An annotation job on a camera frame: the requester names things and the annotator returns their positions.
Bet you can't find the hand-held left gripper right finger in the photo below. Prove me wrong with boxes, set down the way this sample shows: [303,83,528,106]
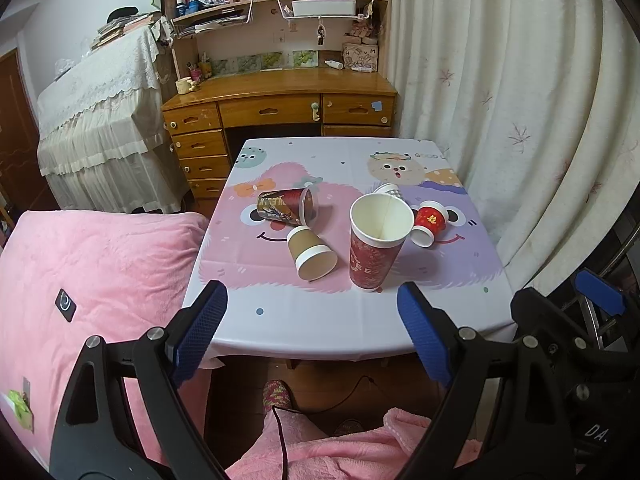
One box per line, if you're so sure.
[396,281,557,480]

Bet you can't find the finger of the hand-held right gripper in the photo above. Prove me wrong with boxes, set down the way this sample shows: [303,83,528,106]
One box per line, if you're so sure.
[574,269,640,361]
[509,286,568,343]

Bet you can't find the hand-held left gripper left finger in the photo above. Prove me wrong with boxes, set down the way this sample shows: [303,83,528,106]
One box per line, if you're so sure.
[50,280,232,480]

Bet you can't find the brown paper cup white rim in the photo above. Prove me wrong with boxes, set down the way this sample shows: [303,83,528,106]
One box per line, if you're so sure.
[286,225,338,282]

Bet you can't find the tall red paper cup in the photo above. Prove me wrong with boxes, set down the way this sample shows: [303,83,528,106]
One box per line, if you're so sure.
[349,192,413,292]

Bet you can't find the small red paper cup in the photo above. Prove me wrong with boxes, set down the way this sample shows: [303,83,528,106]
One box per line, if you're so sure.
[410,200,447,248]

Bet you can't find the checkered paper cup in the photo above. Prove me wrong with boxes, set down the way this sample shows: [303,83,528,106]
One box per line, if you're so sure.
[374,183,406,206]

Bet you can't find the clear plastic cup lying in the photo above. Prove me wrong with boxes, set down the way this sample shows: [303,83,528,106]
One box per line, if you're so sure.
[256,186,319,226]

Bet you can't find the pink fleece blanket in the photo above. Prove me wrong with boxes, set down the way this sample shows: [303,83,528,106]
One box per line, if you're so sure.
[0,209,217,472]

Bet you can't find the black square tag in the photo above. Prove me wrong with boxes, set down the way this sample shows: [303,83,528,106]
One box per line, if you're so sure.
[55,288,78,322]

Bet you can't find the person's pink fleece pants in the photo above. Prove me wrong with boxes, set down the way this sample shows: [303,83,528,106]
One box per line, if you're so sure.
[225,406,482,480]

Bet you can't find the green and white label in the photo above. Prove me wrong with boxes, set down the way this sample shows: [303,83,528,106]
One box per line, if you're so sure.
[0,377,36,433]

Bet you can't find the cartoon printed tablecloth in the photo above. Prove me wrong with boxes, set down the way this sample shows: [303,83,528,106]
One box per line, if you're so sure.
[181,137,519,364]

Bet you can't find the white floral curtain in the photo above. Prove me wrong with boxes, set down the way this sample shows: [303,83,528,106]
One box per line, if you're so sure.
[387,0,640,302]

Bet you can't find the lace cloth covered piano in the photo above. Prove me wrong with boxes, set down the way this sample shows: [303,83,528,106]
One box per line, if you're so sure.
[36,25,192,216]

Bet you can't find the wooden desk with drawers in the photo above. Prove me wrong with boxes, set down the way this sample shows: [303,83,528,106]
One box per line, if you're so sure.
[161,67,399,211]

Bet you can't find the brown wooden door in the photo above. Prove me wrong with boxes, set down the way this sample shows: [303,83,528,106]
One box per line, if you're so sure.
[0,47,62,212]

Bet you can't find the wooden bookshelf hutch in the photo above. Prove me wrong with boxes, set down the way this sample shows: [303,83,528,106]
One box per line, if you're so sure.
[161,0,394,83]

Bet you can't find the cardboard box with drawings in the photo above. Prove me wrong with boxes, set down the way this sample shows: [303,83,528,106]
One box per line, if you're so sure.
[342,42,380,72]

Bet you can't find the stack of books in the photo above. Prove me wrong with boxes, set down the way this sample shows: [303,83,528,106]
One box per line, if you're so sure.
[90,7,157,52]

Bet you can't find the chrome metal frame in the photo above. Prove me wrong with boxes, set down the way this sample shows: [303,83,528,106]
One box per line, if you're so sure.
[565,195,640,341]

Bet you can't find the black cable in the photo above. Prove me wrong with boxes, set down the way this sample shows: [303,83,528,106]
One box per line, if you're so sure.
[272,374,382,480]

